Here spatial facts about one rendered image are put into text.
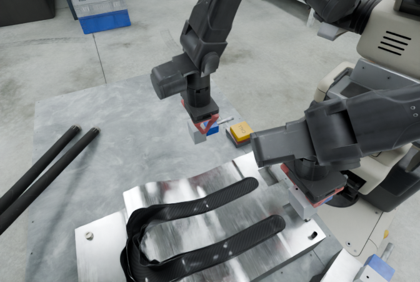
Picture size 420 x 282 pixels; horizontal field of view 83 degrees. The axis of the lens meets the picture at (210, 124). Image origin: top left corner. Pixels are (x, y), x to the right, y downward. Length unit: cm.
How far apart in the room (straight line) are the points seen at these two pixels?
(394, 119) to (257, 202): 39
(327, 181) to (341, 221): 93
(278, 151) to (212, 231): 28
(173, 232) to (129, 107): 58
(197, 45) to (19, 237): 162
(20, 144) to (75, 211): 160
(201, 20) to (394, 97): 29
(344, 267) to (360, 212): 82
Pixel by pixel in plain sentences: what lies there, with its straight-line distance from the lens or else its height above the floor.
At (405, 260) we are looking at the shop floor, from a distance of 180.
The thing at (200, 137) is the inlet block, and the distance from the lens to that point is 65.
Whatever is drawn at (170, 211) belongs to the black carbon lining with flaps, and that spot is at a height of 92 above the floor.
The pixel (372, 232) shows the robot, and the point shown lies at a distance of 143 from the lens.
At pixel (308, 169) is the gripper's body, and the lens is 43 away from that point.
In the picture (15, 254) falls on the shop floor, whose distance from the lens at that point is 181.
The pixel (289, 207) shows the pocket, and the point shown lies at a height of 86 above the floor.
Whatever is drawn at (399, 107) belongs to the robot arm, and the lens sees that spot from 28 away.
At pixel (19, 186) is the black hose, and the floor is 87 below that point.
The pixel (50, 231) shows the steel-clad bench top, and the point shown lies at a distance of 78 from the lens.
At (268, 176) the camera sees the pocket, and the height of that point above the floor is 86.
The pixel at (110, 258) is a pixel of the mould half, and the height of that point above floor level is 86.
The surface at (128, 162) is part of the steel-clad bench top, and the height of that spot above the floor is 80.
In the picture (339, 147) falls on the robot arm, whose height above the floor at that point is 121.
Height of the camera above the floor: 143
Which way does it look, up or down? 47 degrees down
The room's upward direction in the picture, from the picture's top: straight up
